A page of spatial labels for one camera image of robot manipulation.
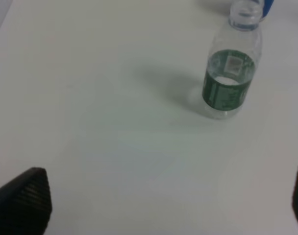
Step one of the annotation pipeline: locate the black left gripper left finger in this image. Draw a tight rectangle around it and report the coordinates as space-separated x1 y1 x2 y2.
0 167 52 235

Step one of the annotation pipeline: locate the clear bottle green label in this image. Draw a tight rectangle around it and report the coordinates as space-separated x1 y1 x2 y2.
202 0 263 119

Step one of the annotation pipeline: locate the blue white paper cup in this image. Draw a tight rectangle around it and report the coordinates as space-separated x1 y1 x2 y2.
249 0 274 21

